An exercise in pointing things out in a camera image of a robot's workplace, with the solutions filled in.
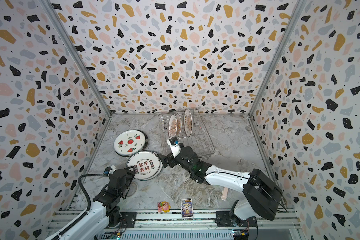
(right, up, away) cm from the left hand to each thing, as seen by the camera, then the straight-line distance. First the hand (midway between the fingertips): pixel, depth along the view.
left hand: (134, 165), depth 85 cm
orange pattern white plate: (+30, +25, +24) cm, 46 cm away
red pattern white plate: (-2, +1, +7) cm, 8 cm away
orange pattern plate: (+25, +23, +11) cm, 36 cm away
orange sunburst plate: (+20, +23, +18) cm, 35 cm away
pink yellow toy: (+18, -19, -9) cm, 28 cm away
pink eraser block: (+50, -14, -5) cm, 52 cm away
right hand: (+18, +11, -10) cm, 23 cm away
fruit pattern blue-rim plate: (-10, +12, +15) cm, 21 cm away
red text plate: (+8, -2, +7) cm, 11 cm away
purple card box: (+30, -20, -9) cm, 37 cm away
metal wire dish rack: (+39, +13, +21) cm, 46 cm away
